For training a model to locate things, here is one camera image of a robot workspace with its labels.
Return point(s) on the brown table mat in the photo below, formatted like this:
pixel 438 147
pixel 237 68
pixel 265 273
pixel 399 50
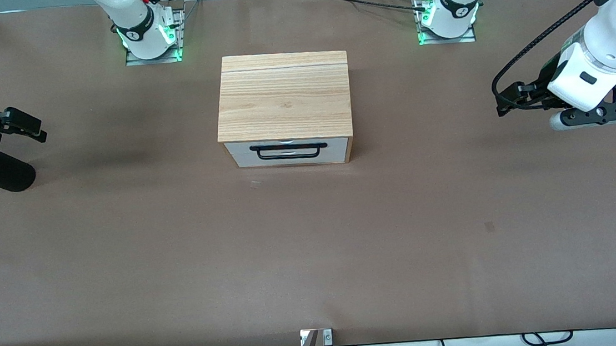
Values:
pixel 126 267

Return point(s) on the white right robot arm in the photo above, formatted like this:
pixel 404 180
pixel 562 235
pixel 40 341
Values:
pixel 133 21

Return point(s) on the light wooden drawer cabinet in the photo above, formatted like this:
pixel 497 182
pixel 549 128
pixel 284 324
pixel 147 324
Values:
pixel 279 97

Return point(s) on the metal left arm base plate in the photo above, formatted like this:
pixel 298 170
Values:
pixel 466 39

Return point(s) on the white-fronted wooden drawer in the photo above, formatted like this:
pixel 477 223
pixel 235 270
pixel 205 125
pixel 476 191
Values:
pixel 239 156

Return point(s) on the silver metal clamp bracket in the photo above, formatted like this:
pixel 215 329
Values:
pixel 327 337

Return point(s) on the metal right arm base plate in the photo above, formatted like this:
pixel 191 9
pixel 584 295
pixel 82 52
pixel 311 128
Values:
pixel 164 59

